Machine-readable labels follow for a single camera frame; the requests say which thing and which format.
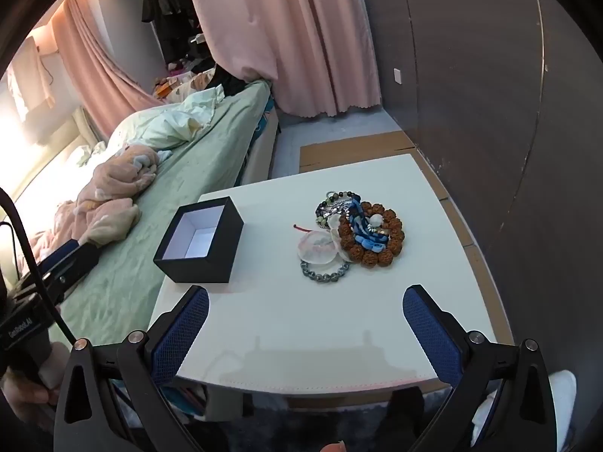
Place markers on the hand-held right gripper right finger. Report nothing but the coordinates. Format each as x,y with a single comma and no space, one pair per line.
433,334

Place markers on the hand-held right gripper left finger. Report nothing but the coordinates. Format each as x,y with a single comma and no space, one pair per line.
181,334

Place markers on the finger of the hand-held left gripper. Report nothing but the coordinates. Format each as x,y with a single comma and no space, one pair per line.
75,259

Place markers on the black jewelry box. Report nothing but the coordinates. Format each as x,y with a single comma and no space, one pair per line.
207,263

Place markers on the person's left hand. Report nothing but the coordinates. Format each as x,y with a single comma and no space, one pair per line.
26,391

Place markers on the person's right hand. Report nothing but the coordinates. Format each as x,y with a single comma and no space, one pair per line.
334,447

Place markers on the peach fleece blanket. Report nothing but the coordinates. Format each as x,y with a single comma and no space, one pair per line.
108,193

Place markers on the beige padded headboard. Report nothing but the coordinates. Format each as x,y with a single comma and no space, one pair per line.
87,125

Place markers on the white slipper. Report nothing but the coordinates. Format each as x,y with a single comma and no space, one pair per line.
563,395

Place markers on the bed with green sheet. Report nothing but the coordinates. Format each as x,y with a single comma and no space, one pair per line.
198,160

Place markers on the white duvet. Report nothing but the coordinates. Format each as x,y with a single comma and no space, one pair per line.
155,122

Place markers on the white hanging cloth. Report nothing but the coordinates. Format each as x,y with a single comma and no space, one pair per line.
28,80

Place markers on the narrow pink curtain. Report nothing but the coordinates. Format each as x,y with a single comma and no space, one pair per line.
94,66

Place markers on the flat cardboard sheet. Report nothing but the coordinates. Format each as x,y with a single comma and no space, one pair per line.
358,148

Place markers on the black clothes pile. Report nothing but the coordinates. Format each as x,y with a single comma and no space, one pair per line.
228,84

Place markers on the hanging dark clothes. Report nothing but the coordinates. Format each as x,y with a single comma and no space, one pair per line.
167,14

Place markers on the wide pink curtain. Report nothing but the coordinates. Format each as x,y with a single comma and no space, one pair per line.
292,33

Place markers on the white wall socket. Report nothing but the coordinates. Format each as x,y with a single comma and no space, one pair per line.
397,76

